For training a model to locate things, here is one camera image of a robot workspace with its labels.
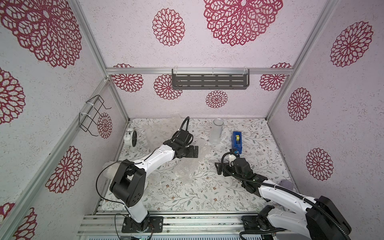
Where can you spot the blue tape dispenser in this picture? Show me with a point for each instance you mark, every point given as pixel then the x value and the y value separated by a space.
pixel 237 141

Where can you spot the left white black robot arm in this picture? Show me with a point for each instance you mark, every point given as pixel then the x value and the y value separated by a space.
pixel 128 179

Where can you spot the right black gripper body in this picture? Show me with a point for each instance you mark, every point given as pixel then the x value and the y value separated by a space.
pixel 223 168

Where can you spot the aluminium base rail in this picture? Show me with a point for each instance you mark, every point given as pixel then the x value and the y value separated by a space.
pixel 111 224

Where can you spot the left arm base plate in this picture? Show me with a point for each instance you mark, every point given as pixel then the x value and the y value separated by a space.
pixel 150 224

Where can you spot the black wire wall basket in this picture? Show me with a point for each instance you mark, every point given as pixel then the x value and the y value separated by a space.
pixel 96 121

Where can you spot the grey slotted wall shelf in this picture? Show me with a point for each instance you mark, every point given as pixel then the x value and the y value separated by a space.
pixel 210 80

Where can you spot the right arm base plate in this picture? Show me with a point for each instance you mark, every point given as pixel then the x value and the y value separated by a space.
pixel 259 224

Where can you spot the grey oval sponge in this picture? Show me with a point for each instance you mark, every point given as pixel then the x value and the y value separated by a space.
pixel 286 184

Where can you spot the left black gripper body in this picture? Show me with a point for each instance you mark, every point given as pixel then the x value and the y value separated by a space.
pixel 185 152

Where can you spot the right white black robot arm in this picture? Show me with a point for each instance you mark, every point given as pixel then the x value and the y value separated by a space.
pixel 314 218

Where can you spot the clear glass vase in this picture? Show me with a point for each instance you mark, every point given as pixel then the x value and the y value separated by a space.
pixel 216 131

